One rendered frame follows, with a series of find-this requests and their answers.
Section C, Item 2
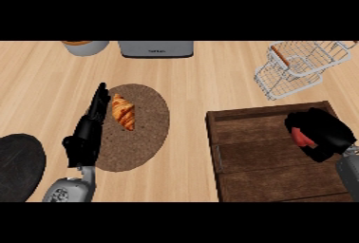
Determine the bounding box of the grey appliance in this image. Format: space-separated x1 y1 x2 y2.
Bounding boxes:
116 41 195 59

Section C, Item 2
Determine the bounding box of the white wire tiered basket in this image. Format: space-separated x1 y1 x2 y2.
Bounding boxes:
252 41 359 102

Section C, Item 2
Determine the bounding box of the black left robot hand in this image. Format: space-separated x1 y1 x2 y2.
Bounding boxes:
62 82 112 169

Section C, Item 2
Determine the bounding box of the golden croissant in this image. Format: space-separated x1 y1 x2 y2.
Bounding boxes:
110 93 137 132

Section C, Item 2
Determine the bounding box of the grey pot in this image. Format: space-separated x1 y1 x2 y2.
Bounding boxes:
60 41 110 58

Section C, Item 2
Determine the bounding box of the brown round woven placemat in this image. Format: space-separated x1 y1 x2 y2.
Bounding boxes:
94 83 171 173

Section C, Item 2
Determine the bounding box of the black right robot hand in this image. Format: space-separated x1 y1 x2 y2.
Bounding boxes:
283 107 359 163

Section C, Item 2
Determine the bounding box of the dark brown wooden tray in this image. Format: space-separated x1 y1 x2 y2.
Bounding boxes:
205 101 356 203

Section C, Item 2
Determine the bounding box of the black round plate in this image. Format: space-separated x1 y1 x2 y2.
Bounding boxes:
0 133 47 203

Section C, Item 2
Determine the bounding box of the red bell pepper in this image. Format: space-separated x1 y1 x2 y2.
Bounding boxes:
289 126 317 149

